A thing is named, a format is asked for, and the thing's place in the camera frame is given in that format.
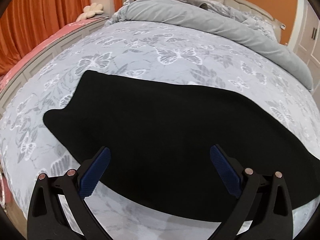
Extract black pants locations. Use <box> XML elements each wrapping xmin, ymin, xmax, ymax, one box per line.
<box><xmin>43</xmin><ymin>70</ymin><xmax>319</xmax><ymax>222</ymax></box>

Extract grey bench cabinet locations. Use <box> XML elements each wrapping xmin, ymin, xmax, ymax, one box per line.
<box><xmin>0</xmin><ymin>17</ymin><xmax>111</xmax><ymax>116</ymax></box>

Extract pink window bench cushion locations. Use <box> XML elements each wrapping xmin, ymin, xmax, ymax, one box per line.
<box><xmin>0</xmin><ymin>17</ymin><xmax>106</xmax><ymax>93</ymax></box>

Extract grey folded duvet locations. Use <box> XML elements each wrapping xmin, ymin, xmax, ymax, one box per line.
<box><xmin>105</xmin><ymin>0</ymin><xmax>313</xmax><ymax>90</ymax></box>

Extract white wardrobe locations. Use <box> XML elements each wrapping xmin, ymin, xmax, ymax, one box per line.
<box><xmin>289</xmin><ymin>0</ymin><xmax>319</xmax><ymax>87</ymax></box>

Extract butterfly print pillow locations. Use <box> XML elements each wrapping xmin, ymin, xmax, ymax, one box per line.
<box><xmin>243</xmin><ymin>12</ymin><xmax>277</xmax><ymax>41</ymax></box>
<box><xmin>200</xmin><ymin>1</ymin><xmax>244</xmax><ymax>20</ymax></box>

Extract butterfly print bed sheet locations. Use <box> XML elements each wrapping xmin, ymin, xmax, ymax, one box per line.
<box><xmin>0</xmin><ymin>20</ymin><xmax>320</xmax><ymax>240</ymax></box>

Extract white flower plush cushion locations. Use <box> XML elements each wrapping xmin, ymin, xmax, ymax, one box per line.
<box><xmin>76</xmin><ymin>3</ymin><xmax>104</xmax><ymax>22</ymax></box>

